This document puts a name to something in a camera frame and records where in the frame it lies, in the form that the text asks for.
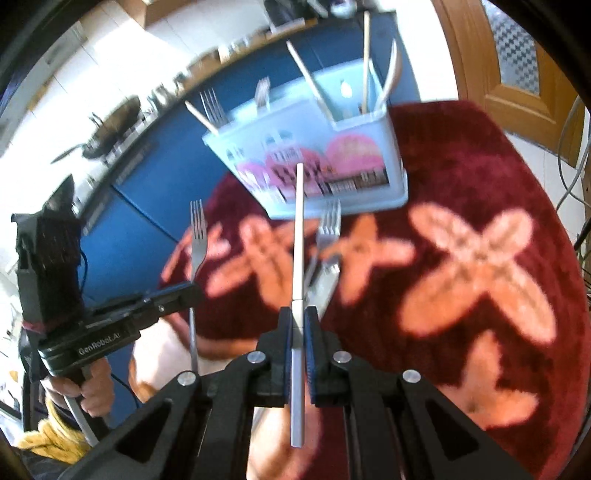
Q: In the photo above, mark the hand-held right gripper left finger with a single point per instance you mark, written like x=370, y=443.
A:
x=288, y=341

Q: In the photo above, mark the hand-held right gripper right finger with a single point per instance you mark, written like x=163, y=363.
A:
x=310, y=341

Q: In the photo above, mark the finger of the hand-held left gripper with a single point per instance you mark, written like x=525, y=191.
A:
x=175, y=304
x=152, y=296

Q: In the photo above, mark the silver chopstick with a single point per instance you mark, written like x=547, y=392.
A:
x=299, y=230

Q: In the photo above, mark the white chopstick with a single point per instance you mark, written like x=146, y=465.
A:
x=201, y=117
x=309, y=78

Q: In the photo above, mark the light blue utensil holder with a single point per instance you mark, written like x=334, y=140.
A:
x=351, y=152

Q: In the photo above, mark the wooden chopstick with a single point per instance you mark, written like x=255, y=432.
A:
x=366, y=60
x=390, y=74

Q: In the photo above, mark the person's left hand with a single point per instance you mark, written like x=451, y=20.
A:
x=97, y=392

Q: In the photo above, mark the blue lower cabinets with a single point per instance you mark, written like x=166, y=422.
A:
x=152, y=194

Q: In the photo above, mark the black wok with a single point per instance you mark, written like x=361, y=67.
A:
x=113, y=124

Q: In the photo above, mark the steel kettle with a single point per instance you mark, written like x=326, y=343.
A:
x=159, y=94

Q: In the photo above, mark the red floral tablecloth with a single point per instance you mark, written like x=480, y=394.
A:
x=461, y=184

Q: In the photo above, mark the black air fryer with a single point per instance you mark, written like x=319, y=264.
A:
x=281, y=9

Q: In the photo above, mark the wooden door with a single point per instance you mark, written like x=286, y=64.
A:
x=466, y=60

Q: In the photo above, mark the white ceramic bowl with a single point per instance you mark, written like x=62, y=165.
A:
x=342, y=5

